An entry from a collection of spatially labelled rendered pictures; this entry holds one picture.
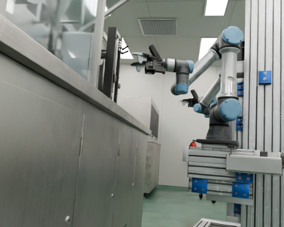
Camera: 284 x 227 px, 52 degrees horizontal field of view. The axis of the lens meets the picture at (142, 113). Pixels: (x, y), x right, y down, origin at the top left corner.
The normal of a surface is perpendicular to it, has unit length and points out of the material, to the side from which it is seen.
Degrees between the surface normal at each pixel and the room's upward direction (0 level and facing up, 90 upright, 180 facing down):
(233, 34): 82
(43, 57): 90
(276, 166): 90
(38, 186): 90
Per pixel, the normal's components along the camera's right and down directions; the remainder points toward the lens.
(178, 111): -0.15, -0.15
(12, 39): 0.99, 0.05
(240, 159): -0.37, -0.15
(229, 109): 0.06, 0.00
